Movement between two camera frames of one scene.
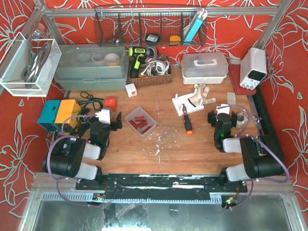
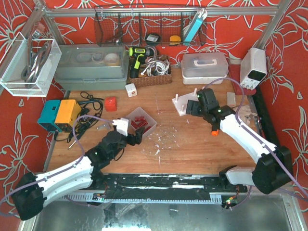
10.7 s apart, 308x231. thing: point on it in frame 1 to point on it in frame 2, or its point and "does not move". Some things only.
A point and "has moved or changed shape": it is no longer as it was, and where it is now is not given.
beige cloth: [200, 95] has moved or changed shape
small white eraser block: [231, 97] does not move
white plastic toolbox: [204, 68] does not move
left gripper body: [114, 123] to [132, 137]
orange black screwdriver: [188, 128] has moved or changed shape
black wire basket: [148, 26] does not move
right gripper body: [211, 116] to [192, 107]
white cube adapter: [131, 90] does not move
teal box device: [47, 118] does not move
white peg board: [179, 101] does not move
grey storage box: [91, 67] does not move
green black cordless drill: [139, 54] does not move
